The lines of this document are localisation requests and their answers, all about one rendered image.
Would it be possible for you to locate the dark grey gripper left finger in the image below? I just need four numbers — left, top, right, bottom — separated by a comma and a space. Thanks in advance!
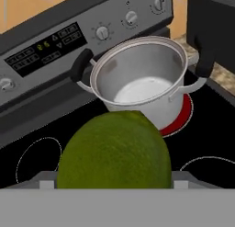
5, 170, 61, 190

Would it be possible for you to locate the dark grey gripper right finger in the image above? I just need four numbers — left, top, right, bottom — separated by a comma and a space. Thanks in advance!
170, 170, 222, 190

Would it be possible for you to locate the green lime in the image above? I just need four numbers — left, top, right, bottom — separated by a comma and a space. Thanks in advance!
56, 110, 173, 190

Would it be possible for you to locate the grey stove knob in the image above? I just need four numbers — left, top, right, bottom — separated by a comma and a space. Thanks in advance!
153, 0, 167, 11
124, 10, 139, 26
95, 25, 110, 41
0, 76, 17, 93

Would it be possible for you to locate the black box appliance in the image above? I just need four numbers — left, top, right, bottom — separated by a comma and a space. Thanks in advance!
186, 0, 235, 74

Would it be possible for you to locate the steel pot with black handles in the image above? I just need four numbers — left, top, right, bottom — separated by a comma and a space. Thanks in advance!
70, 35, 216, 132

